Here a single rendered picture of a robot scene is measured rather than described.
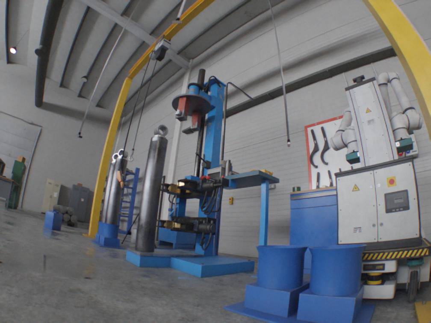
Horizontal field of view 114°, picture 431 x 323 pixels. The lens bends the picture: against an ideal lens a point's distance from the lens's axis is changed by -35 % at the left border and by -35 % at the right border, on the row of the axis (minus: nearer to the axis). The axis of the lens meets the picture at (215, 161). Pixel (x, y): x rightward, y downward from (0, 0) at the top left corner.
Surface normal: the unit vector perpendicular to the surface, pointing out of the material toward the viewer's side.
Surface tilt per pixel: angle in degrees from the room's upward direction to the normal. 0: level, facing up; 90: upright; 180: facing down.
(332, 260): 90
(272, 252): 117
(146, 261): 90
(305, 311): 90
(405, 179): 90
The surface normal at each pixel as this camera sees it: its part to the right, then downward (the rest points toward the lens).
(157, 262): 0.70, -0.18
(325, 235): -0.71, -0.28
